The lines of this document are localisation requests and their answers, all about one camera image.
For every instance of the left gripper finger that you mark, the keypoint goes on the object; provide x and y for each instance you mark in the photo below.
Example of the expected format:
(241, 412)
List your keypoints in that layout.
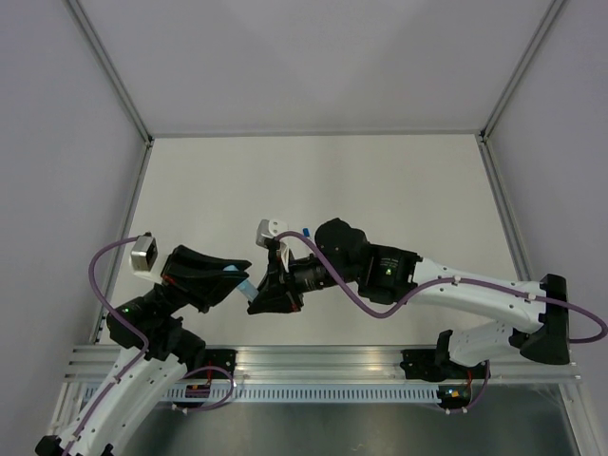
(186, 263)
(200, 294)

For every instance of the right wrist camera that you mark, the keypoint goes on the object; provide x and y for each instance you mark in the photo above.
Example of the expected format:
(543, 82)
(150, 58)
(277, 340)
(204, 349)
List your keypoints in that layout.
(270, 229)

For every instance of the aluminium mounting rail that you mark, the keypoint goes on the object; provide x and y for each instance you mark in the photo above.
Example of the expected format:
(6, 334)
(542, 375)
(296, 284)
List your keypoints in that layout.
(317, 364)

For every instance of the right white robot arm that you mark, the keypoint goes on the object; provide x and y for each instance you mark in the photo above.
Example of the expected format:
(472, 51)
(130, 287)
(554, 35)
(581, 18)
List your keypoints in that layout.
(523, 317)

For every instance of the aluminium frame post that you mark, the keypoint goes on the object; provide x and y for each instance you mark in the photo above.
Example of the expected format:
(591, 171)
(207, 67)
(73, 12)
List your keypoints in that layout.
(541, 32)
(93, 40)

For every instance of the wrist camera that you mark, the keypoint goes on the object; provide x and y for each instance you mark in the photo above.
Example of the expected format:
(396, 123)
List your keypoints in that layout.
(270, 229)
(145, 261)

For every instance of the white slotted cable duct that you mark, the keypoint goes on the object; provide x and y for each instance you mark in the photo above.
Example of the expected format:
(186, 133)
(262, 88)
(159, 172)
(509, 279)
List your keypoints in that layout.
(295, 394)

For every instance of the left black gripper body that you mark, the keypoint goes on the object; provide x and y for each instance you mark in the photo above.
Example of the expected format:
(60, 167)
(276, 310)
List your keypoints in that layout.
(165, 285)

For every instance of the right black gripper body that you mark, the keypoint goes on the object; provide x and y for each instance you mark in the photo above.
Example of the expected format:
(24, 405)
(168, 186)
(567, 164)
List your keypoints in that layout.
(291, 286)

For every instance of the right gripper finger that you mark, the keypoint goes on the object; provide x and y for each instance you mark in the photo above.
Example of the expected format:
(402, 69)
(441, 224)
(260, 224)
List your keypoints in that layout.
(272, 285)
(266, 303)

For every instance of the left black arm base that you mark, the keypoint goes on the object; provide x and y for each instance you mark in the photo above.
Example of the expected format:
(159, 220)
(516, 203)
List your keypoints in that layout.
(209, 358)

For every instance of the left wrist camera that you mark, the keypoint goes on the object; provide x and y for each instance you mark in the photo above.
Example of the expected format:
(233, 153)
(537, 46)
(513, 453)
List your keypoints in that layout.
(145, 261)

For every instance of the right aluminium frame post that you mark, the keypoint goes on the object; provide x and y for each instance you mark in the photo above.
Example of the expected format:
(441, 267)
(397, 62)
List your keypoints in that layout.
(541, 32)

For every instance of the left aluminium frame post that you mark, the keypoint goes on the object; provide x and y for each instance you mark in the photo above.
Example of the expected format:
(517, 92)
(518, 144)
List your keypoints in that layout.
(93, 40)

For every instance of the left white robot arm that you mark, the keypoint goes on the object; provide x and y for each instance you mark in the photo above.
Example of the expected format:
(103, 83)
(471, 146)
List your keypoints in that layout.
(156, 351)

